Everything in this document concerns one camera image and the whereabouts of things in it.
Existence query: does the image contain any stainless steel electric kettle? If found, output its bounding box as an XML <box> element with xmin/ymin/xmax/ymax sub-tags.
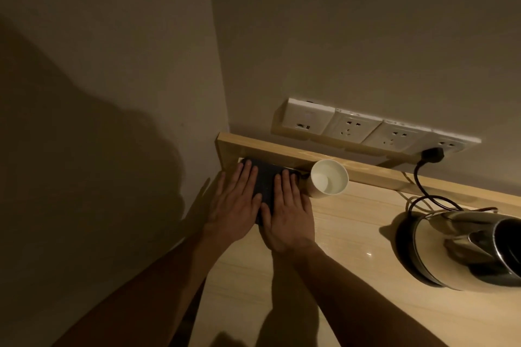
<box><xmin>401</xmin><ymin>210</ymin><xmax>521</xmax><ymax>291</ymax></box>

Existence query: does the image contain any white wall plate with ports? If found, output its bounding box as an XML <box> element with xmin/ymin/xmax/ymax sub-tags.
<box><xmin>282</xmin><ymin>97</ymin><xmax>337</xmax><ymax>135</ymax></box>

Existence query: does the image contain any light wooden back ledge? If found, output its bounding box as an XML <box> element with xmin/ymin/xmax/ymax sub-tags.
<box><xmin>216</xmin><ymin>132</ymin><xmax>521</xmax><ymax>210</ymax></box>

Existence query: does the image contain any white wall power socket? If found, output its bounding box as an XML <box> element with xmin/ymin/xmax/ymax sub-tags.
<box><xmin>410</xmin><ymin>130</ymin><xmax>482</xmax><ymax>155</ymax></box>
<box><xmin>362</xmin><ymin>119</ymin><xmax>432</xmax><ymax>153</ymax></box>
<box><xmin>326</xmin><ymin>108</ymin><xmax>383</xmax><ymax>144</ymax></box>

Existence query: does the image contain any person's left forearm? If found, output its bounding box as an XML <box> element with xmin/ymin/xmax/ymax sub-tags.
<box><xmin>52</xmin><ymin>233</ymin><xmax>222</xmax><ymax>347</ymax></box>

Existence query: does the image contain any black power cord with plug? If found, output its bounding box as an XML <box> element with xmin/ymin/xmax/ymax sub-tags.
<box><xmin>406</xmin><ymin>147</ymin><xmax>499</xmax><ymax>217</ymax></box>

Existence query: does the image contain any black rectangular tray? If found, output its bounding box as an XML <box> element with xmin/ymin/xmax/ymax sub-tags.
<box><xmin>239</xmin><ymin>157</ymin><xmax>311</xmax><ymax>226</ymax></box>

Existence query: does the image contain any person's right hand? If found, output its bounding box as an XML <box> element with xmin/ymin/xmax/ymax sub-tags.
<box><xmin>260</xmin><ymin>169</ymin><xmax>316</xmax><ymax>255</ymax></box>

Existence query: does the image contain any person's right forearm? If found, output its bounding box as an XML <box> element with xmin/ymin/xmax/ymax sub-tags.
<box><xmin>272</xmin><ymin>245</ymin><xmax>449</xmax><ymax>347</ymax></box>

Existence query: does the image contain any person's left hand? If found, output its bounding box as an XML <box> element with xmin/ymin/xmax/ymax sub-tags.
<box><xmin>202</xmin><ymin>162</ymin><xmax>264</xmax><ymax>244</ymax></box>

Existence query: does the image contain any white paper cup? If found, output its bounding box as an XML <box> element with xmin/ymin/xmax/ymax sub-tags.
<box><xmin>306</xmin><ymin>159</ymin><xmax>350</xmax><ymax>199</ymax></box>

